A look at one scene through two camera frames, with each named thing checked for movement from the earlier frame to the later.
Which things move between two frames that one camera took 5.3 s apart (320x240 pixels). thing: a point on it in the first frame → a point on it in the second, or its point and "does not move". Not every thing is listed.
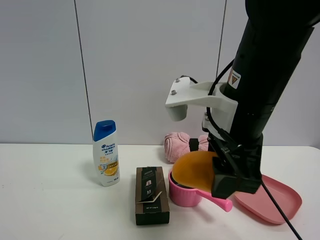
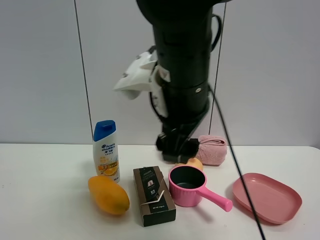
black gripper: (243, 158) → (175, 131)
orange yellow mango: (195, 168) → (110, 197)
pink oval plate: (288, 199) does not move
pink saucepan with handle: (183, 196) does not move
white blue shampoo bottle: (106, 152) does not move
